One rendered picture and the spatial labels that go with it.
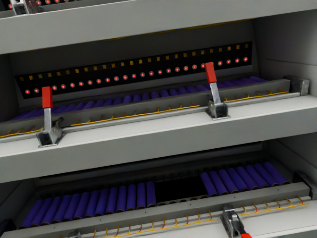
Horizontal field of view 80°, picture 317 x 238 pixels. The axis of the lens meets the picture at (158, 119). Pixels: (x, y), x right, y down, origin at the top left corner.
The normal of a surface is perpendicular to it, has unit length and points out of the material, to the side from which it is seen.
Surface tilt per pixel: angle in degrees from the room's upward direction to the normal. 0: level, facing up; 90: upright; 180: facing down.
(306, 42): 90
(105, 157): 109
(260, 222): 19
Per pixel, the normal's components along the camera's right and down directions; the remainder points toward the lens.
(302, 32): -0.99, 0.15
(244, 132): 0.08, 0.37
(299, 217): -0.13, -0.92
